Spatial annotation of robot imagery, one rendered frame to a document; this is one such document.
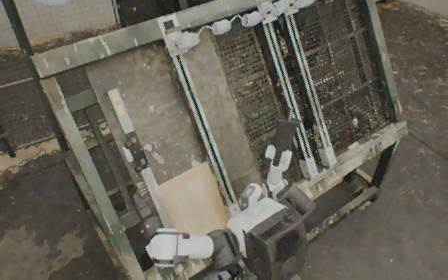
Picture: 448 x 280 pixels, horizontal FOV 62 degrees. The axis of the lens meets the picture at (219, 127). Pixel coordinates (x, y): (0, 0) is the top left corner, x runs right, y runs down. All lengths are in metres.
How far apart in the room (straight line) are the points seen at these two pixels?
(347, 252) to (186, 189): 1.67
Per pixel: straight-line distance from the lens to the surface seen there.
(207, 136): 2.03
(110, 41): 1.84
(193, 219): 2.11
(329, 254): 3.26
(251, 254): 1.64
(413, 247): 3.51
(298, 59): 2.37
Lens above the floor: 2.73
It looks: 41 degrees down
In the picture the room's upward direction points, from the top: 2 degrees counter-clockwise
